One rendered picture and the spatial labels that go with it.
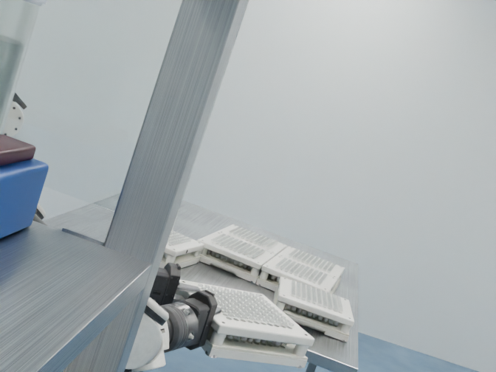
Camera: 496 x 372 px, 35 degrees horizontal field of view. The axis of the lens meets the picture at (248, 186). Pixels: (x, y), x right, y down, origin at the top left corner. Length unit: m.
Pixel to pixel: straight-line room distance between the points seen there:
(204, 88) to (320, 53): 4.80
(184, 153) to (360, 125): 4.86
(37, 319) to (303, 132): 5.07
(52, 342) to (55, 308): 0.07
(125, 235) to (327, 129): 4.82
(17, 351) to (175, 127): 0.37
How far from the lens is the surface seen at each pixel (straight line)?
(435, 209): 5.88
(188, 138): 0.86
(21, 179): 0.80
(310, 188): 5.71
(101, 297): 0.73
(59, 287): 0.73
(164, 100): 0.86
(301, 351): 1.74
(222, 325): 1.61
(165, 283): 1.71
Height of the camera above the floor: 1.56
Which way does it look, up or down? 8 degrees down
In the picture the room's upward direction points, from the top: 19 degrees clockwise
